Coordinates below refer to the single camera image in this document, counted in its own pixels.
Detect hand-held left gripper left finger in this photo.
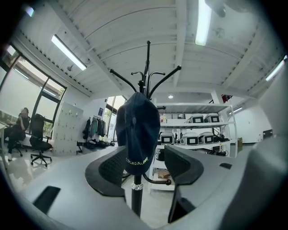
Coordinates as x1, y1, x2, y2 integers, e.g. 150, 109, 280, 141
13, 145, 153, 230

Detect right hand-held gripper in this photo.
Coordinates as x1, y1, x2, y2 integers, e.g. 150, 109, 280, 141
221, 69, 286, 227

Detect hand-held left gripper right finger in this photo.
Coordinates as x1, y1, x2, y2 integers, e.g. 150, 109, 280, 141
164, 145, 255, 223

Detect black coat rack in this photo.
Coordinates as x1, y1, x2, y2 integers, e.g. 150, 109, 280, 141
109, 40, 182, 220

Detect dark navy baseball cap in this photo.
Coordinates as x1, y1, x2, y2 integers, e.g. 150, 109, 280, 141
115, 91, 161, 175

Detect metal garment rack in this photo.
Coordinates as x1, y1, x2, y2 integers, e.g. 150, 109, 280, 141
82, 115, 108, 144

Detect flat cardboard box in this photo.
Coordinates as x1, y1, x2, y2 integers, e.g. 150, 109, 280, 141
157, 169, 171, 179

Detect pile of black bags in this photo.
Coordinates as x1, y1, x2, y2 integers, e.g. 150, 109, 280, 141
84, 139, 117, 149

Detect group of grey screen devices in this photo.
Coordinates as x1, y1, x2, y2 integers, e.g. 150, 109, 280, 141
160, 113, 223, 153

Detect row of hanging clothes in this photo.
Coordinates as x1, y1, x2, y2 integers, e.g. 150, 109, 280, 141
82, 117, 108, 144

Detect glass entrance door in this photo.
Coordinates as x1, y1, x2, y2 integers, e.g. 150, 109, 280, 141
105, 95, 126, 144

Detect white metal shelving unit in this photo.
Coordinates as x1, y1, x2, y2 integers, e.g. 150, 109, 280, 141
153, 103, 238, 191

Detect pale grey locker cabinet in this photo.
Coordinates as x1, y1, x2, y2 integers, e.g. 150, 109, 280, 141
52, 101, 84, 157

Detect black office chair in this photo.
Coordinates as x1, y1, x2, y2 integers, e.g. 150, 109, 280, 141
29, 113, 54, 168

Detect long ceiling light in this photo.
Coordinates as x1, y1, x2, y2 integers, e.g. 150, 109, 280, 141
195, 0, 212, 47
51, 34, 88, 71
265, 59, 287, 81

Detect black framed window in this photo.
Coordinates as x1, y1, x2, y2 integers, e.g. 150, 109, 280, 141
0, 42, 67, 135

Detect desk with white frame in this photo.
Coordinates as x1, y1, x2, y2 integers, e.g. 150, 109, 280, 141
0, 121, 14, 169

